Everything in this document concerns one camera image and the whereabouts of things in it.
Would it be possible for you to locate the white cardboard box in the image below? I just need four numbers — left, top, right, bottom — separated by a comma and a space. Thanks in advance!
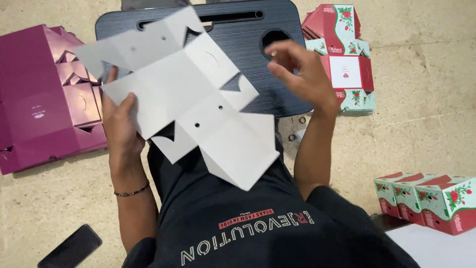
74, 5, 280, 192

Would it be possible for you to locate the white flat sheet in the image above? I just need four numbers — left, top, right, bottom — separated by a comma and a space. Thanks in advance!
385, 223, 476, 268

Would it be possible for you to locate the person's black printed t-shirt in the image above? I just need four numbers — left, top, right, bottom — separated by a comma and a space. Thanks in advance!
122, 137, 421, 268

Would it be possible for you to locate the thin dark wrist bracelet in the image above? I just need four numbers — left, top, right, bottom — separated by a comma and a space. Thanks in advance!
114, 180, 151, 198

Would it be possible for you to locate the person's right hand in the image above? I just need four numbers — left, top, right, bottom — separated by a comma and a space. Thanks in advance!
266, 39, 340, 116

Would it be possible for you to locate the folded floral red-green box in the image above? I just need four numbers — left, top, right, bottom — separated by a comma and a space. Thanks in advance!
414, 175, 476, 236
374, 172, 414, 219
392, 173, 444, 227

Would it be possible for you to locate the person's left hand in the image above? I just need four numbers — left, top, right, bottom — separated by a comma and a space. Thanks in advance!
101, 67, 147, 169

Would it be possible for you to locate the black smartphone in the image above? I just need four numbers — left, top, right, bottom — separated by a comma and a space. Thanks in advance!
37, 224, 103, 268

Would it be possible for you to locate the stack of magenta box blanks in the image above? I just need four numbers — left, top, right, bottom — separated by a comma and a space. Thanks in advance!
0, 24, 109, 176

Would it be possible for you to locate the dark ridged lap desk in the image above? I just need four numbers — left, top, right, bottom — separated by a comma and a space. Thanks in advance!
95, 0, 315, 120

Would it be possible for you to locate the stack of floral box blanks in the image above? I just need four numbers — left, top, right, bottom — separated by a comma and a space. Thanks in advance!
301, 4, 376, 115

